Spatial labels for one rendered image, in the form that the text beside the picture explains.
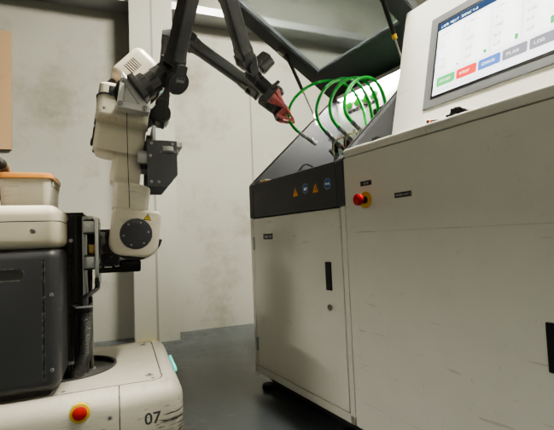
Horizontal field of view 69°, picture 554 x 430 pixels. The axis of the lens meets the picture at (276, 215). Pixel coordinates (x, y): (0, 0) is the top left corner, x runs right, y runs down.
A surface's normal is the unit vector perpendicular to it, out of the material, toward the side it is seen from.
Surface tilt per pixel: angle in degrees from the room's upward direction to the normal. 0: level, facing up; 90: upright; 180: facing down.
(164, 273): 90
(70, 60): 90
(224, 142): 90
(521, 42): 76
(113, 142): 90
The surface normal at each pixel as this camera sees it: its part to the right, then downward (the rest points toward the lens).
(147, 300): 0.36, -0.07
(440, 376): -0.86, 0.00
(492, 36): -0.84, -0.23
